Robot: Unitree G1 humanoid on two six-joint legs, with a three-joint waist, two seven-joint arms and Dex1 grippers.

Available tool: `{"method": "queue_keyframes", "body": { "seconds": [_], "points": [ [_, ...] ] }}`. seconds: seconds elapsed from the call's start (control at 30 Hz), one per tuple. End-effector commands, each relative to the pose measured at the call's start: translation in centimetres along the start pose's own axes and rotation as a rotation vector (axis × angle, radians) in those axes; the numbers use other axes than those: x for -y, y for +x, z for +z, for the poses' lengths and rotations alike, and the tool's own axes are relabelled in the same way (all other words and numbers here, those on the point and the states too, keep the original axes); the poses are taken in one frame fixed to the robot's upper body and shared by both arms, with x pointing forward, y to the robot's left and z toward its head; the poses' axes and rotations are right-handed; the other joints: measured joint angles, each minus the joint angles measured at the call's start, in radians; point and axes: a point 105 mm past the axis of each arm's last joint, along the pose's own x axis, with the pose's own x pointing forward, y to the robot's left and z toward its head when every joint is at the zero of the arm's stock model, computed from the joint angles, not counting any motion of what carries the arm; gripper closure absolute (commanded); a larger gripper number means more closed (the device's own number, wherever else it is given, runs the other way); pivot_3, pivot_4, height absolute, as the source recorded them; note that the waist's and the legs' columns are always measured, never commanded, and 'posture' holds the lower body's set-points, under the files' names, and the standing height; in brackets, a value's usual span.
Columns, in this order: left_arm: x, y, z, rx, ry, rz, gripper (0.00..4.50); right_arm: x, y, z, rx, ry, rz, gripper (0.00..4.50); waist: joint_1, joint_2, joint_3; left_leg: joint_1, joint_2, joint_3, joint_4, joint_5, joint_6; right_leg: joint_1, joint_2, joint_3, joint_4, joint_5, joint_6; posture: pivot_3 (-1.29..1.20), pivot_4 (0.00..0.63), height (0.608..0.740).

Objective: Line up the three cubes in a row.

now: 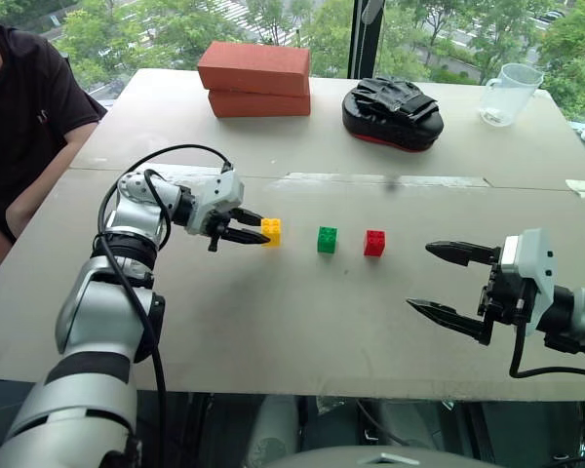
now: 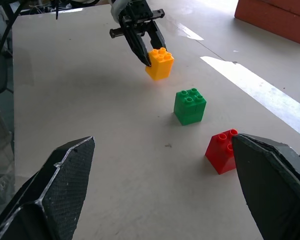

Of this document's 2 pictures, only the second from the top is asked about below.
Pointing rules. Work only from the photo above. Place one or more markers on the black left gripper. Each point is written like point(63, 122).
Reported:
point(136, 15)

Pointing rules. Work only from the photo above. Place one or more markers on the red toy brick cube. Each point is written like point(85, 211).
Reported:
point(220, 155)

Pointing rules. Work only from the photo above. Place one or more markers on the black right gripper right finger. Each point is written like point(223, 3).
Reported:
point(272, 185)

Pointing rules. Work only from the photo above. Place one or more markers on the green toy brick cube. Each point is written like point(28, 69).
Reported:
point(188, 110)

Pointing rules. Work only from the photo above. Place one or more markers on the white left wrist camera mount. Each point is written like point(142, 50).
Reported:
point(115, 9)

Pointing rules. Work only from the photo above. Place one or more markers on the yellow toy brick cube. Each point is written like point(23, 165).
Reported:
point(160, 66)

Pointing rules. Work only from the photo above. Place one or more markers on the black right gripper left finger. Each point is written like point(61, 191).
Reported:
point(57, 190)

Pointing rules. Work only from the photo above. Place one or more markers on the orange-brown box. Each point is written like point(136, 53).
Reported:
point(277, 17)

